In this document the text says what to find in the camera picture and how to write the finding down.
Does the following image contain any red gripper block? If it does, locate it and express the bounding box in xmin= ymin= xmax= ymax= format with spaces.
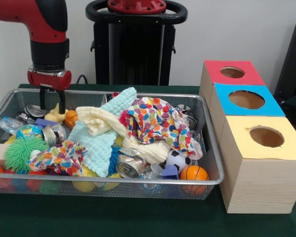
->
xmin=28 ymin=68 xmax=73 ymax=115

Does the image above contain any wooden box with three holes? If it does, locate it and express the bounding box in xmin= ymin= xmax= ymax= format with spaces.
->
xmin=199 ymin=60 xmax=296 ymax=214

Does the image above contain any small orange plastic toy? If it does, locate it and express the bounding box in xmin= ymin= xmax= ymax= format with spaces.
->
xmin=64 ymin=110 xmax=80 ymax=130

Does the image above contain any colourful polka dot cloth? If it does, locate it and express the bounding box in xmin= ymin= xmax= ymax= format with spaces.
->
xmin=119 ymin=97 xmax=204 ymax=159
xmin=27 ymin=141 xmax=87 ymax=177

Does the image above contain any clear mesh bin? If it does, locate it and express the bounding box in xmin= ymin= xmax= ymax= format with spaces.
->
xmin=0 ymin=89 xmax=225 ymax=199

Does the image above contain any silver drink can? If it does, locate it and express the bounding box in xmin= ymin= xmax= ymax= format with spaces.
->
xmin=42 ymin=123 xmax=66 ymax=147

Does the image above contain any yellow plush duck toy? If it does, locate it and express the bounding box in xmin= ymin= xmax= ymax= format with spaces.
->
xmin=44 ymin=103 xmax=69 ymax=124

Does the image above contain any black cable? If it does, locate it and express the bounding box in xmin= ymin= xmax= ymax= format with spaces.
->
xmin=76 ymin=74 xmax=89 ymax=85

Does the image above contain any crushed silver can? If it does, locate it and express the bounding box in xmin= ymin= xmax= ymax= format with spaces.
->
xmin=116 ymin=148 xmax=147 ymax=179

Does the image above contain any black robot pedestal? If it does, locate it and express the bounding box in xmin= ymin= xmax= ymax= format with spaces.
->
xmin=85 ymin=0 xmax=188 ymax=85

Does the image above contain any mint green waffle cloth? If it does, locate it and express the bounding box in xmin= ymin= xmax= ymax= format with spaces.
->
xmin=68 ymin=87 xmax=138 ymax=177

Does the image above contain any dark green table cloth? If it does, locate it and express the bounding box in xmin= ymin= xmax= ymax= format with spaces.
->
xmin=0 ymin=83 xmax=296 ymax=237

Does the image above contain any green spiky ball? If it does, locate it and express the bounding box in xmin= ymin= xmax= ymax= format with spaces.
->
xmin=4 ymin=136 xmax=49 ymax=173

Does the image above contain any cream yellow cloth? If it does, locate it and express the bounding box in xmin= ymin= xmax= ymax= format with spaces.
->
xmin=75 ymin=107 xmax=172 ymax=164

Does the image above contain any black upright panel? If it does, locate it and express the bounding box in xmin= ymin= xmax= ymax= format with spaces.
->
xmin=274 ymin=16 xmax=296 ymax=117

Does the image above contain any black and white soccer ball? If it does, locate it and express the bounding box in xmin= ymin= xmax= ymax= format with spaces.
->
xmin=164 ymin=149 xmax=192 ymax=172

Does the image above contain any blue globe ball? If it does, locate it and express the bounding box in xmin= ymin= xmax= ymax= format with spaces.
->
xmin=16 ymin=124 xmax=43 ymax=142

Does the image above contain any orange basketball toy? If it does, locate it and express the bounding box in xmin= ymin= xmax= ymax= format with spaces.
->
xmin=180 ymin=165 xmax=209 ymax=194

